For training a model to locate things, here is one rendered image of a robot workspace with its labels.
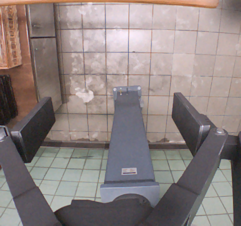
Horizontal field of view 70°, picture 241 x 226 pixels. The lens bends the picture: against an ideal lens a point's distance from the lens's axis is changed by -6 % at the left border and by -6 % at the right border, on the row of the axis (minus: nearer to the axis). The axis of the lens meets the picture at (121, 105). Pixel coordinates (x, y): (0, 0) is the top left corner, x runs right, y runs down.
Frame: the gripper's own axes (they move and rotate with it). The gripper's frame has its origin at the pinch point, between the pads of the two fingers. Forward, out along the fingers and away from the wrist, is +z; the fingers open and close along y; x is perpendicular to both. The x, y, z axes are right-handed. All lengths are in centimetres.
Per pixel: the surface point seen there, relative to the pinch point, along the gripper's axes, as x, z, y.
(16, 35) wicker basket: 6, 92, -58
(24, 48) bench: -2, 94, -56
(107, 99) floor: -58, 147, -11
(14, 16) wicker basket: 17, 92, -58
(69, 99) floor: -58, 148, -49
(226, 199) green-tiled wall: -108, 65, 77
